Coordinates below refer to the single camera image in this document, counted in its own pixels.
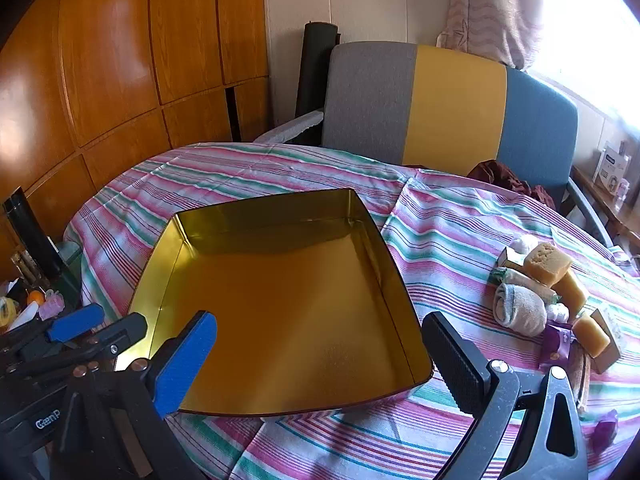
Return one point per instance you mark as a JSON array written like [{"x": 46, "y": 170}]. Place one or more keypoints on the maroon cloth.
[{"x": 500, "y": 172}]

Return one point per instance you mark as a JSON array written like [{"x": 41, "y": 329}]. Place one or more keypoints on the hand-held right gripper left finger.
[{"x": 185, "y": 365}]

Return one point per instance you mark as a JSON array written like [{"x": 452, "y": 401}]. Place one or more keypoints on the pale sock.
[{"x": 520, "y": 310}]

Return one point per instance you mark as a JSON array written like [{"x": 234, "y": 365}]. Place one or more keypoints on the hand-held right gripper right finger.
[{"x": 457, "y": 365}]

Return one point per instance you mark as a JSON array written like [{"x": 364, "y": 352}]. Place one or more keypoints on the wooden wardrobe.
[{"x": 110, "y": 50}]

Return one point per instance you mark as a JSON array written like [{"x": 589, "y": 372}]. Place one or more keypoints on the white printed carton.
[{"x": 612, "y": 165}]

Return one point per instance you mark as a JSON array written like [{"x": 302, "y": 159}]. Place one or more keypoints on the black rolled mat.
[{"x": 315, "y": 70}]

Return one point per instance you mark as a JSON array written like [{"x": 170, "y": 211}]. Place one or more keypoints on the black cylinder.
[{"x": 27, "y": 235}]

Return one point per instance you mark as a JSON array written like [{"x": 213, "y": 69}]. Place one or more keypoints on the small white sock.
[{"x": 524, "y": 245}]

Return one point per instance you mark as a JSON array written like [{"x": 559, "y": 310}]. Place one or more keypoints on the white tube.
[{"x": 25, "y": 316}]

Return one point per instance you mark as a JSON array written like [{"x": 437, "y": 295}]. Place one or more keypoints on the grey yellow blue chair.
[{"x": 370, "y": 100}]

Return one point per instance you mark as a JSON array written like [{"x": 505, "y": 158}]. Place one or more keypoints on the nut topped cake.
[{"x": 547, "y": 262}]

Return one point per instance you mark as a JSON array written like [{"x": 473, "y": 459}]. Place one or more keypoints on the white cardboard box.
[{"x": 612, "y": 345}]

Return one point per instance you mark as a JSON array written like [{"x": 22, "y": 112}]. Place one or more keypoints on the textured cake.
[{"x": 580, "y": 380}]

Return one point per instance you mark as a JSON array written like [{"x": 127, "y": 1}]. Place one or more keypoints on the wooden side table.
[{"x": 600, "y": 200}]

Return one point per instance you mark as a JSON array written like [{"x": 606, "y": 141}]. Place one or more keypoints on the purple snack packet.
[
  {"x": 555, "y": 342},
  {"x": 606, "y": 430}
]

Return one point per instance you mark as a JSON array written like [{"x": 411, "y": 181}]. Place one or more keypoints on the pink patterned curtain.
[{"x": 490, "y": 10}]

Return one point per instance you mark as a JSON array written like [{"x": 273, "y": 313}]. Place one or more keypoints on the gold metal tin box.
[{"x": 280, "y": 310}]

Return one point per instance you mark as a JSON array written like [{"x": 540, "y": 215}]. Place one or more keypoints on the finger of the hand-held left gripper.
[
  {"x": 75, "y": 325},
  {"x": 127, "y": 330}
]

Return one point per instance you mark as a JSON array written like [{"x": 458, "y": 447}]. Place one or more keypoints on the small cardboard box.
[{"x": 510, "y": 260}]

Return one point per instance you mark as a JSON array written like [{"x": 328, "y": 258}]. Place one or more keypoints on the small orange fruit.
[{"x": 35, "y": 297}]

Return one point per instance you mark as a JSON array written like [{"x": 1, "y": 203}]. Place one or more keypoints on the translucent plastic item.
[{"x": 559, "y": 311}]

